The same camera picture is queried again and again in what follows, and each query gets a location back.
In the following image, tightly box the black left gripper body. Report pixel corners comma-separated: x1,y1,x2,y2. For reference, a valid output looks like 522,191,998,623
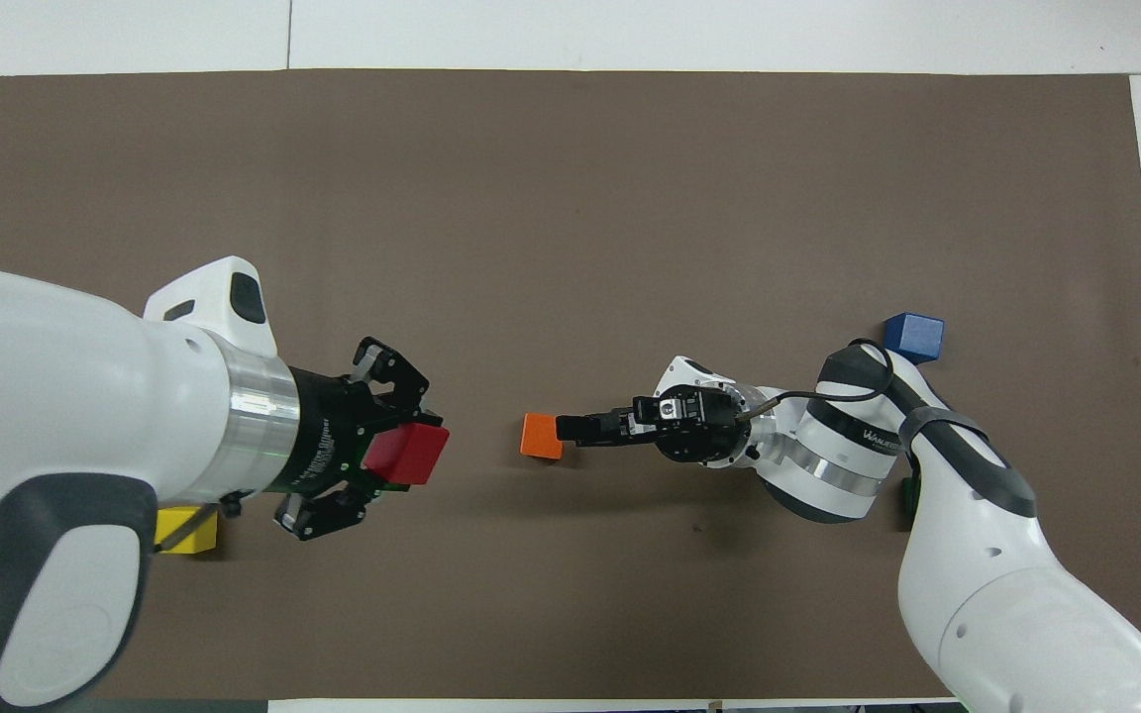
266,366,405,497

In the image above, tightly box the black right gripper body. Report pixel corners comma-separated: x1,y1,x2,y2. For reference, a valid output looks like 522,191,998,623
630,388,747,467

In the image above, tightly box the yellow wooden block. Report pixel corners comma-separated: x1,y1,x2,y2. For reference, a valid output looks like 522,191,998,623
156,504,221,556

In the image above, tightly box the brown table mat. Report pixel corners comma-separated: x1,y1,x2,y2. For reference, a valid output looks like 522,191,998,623
0,67,1141,700

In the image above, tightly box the blue wooden block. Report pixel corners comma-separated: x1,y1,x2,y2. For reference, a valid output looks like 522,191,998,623
882,312,946,365

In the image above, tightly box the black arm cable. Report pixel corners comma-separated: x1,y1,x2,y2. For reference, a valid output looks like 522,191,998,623
741,338,896,425

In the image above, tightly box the red wooden block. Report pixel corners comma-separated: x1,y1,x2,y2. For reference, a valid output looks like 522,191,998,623
363,422,451,487

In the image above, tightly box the orange wooden block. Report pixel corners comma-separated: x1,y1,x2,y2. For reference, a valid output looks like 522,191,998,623
519,412,566,461

